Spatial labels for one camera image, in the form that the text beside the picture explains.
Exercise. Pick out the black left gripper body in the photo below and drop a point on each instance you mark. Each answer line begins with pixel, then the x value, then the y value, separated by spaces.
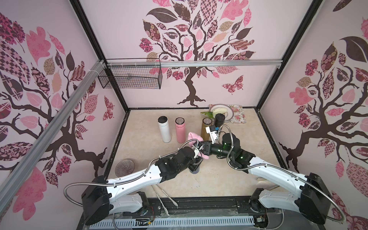
pixel 194 161

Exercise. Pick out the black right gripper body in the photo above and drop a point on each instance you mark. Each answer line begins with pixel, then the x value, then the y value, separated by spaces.
pixel 206 147

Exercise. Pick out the pink towel cloth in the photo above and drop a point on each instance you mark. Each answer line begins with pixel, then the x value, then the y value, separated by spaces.
pixel 192 136

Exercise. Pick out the blue thermos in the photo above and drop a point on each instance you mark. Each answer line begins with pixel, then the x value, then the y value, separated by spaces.
pixel 194 168

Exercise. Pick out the gold thermos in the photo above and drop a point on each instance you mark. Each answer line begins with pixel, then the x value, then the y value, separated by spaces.
pixel 206 122

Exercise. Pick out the pink thermos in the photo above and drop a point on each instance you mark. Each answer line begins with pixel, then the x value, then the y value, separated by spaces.
pixel 180 128

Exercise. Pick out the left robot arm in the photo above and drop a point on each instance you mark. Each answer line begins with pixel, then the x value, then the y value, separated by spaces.
pixel 103 197

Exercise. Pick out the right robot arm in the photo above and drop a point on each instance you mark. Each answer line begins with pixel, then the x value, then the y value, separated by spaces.
pixel 305 194

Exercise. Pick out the white thermos black lid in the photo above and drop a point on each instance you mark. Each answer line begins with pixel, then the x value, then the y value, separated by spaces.
pixel 164 129

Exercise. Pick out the floral rectangular tray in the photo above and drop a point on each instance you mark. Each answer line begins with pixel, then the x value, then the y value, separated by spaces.
pixel 239 116

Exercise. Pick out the white round plate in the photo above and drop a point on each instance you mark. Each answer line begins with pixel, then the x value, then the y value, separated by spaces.
pixel 230 111

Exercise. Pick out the metal tongs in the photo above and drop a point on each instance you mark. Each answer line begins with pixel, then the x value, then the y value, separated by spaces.
pixel 160 194

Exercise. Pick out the toy napa cabbage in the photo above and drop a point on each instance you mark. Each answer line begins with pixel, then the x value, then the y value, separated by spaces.
pixel 220 110

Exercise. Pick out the round glass coaster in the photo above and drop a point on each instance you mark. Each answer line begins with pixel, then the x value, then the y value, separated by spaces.
pixel 124 167

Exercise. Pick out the horizontal aluminium back bar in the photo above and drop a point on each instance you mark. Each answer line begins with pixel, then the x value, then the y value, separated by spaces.
pixel 212 63

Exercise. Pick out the diagonal aluminium left bar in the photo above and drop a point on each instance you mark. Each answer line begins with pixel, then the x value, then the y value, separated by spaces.
pixel 25 166

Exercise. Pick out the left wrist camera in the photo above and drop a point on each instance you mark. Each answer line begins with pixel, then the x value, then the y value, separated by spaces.
pixel 197 153

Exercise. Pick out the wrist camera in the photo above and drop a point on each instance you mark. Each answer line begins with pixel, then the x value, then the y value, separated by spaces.
pixel 213 133
pixel 197 153

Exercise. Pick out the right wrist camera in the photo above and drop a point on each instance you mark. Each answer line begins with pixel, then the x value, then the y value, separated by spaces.
pixel 213 133

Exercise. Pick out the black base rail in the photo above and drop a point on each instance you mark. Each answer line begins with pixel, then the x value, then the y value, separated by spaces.
pixel 229 206

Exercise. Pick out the white slotted cable duct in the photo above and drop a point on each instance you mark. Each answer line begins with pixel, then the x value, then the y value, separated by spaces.
pixel 171 223

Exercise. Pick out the black wire basket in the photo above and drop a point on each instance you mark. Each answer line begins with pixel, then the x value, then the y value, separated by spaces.
pixel 132 73

